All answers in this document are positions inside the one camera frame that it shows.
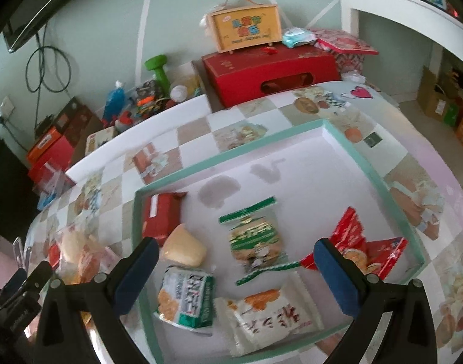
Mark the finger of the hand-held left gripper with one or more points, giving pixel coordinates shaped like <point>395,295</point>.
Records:
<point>13,286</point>
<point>40,276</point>

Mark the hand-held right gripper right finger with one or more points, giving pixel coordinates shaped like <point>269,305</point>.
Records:
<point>337,276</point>

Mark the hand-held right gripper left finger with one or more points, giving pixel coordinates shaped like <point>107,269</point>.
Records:
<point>134,273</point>

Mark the pink snack packet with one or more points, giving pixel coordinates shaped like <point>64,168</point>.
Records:
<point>111,258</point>

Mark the orange bread packet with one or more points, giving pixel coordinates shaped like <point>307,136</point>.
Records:
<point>89,263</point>

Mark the clear bag of white cake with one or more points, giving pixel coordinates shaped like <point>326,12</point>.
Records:
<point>74,244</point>

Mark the red snack packet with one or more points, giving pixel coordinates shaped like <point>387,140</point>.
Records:
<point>383,252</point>

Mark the orange jelly cup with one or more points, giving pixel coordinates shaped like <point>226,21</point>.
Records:
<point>186,248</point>

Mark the white green chips packet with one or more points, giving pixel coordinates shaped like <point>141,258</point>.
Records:
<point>186,299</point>

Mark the dark red snack box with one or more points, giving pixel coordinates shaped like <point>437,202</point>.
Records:
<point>161,216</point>

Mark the white orange print snack packet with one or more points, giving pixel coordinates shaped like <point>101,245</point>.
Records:
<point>265,318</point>

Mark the green white cookie packet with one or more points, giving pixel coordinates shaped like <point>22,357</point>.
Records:
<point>254,235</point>

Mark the teal cardboard tray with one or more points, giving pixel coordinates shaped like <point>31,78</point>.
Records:
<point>315,182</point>

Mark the blue tissue packet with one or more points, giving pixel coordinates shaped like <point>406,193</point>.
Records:
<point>46,201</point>

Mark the black cabinet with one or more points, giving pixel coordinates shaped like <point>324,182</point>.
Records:
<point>7,197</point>

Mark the clear plastic box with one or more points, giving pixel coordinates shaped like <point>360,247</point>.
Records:
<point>53,178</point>

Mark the orange red cartons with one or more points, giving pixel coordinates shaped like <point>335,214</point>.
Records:
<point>53,163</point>

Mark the orange cardboard box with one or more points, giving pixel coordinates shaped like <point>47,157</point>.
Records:
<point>43,144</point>

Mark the white yellow small box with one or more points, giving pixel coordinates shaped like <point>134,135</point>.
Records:
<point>100,140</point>

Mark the dark brown box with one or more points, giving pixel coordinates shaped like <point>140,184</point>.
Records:
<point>74,115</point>

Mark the blue liquid bottle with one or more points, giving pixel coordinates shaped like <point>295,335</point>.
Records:
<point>114,104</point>

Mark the pile of small toys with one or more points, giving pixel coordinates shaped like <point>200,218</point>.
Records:
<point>148,102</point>

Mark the printed checked tablecloth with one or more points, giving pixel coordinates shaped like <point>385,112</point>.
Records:
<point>235,119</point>

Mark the clear plastic jar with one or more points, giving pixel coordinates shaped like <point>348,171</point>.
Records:
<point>180,91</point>

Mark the green dumbbell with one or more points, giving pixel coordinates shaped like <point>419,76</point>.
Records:
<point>159,70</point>

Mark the brown cardboard box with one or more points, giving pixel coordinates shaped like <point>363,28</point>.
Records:
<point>434,96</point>

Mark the large red gift box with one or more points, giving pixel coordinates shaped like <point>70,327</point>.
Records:
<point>250,72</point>

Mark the red patterned flat box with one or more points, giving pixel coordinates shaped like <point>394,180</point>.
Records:
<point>345,43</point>

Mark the light blue wipes pack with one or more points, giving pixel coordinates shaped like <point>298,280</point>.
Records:
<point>298,38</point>

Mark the white desk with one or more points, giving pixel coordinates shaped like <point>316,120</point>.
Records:
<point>398,7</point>

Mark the white wall socket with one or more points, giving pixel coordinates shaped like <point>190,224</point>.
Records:
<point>4,110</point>

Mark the black wall television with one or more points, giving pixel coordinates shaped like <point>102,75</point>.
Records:
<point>45,7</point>

